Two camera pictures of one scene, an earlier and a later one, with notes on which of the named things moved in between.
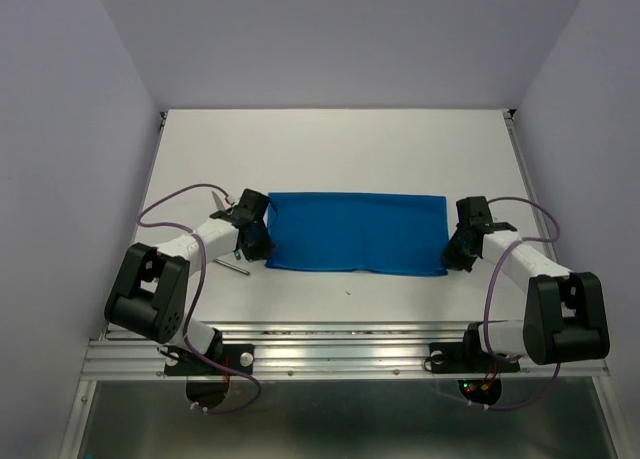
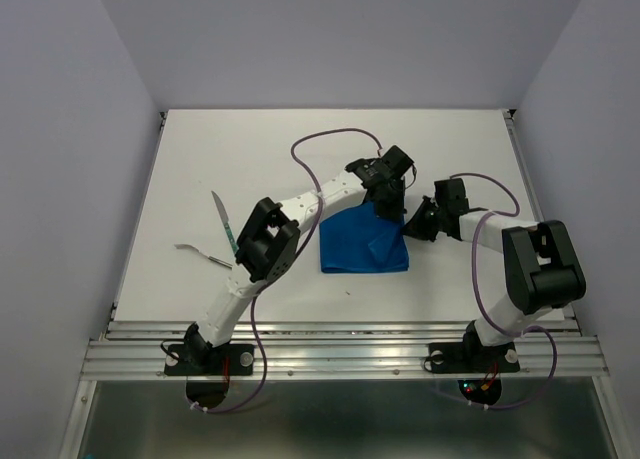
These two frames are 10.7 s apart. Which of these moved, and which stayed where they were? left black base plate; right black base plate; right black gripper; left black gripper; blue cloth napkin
Moved: right black gripper; left black gripper; blue cloth napkin
Stayed: right black base plate; left black base plate
